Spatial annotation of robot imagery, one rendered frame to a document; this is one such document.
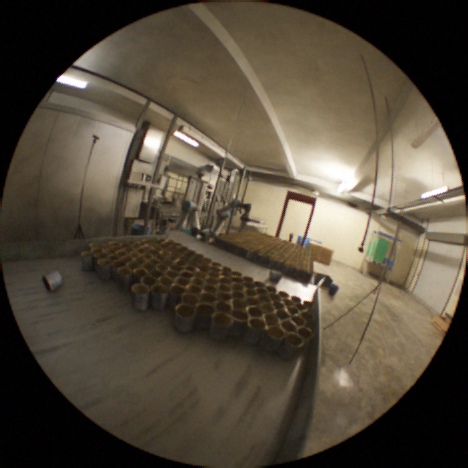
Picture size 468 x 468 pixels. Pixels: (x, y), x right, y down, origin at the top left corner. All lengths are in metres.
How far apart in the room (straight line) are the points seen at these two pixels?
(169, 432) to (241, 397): 0.21
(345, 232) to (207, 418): 10.56
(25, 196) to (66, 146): 0.83
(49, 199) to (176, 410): 2.46
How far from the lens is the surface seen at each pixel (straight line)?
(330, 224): 10.46
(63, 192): 2.52
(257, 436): 0.47
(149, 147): 2.59
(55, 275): 0.77
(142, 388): 0.47
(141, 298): 0.61
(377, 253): 10.11
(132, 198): 3.12
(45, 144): 2.56
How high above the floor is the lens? 1.52
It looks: 10 degrees down
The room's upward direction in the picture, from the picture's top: 15 degrees clockwise
